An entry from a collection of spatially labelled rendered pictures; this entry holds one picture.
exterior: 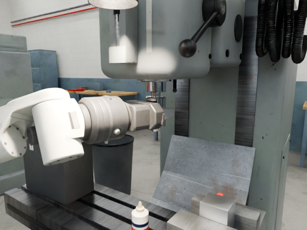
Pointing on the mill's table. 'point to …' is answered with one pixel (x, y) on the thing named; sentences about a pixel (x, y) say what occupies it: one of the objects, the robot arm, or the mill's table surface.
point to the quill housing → (161, 42)
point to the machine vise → (257, 214)
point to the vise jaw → (193, 222)
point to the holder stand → (59, 175)
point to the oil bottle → (140, 218)
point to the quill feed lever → (212, 16)
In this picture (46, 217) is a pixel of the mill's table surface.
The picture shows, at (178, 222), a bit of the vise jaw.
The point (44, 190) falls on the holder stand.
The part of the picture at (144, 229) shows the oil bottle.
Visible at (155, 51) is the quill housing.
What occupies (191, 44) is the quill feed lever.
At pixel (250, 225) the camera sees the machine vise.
